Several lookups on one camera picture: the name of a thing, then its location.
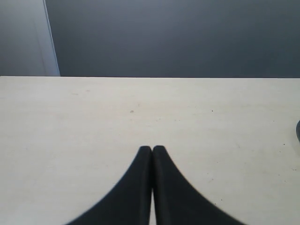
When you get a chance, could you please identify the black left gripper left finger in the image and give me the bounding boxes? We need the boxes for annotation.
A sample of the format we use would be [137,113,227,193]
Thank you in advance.
[69,146,153,225]

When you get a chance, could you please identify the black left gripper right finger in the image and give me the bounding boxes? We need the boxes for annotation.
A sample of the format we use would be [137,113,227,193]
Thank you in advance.
[152,145,243,225]

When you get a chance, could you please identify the round steel plate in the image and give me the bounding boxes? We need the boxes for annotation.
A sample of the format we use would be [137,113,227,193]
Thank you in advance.
[295,121,300,142]

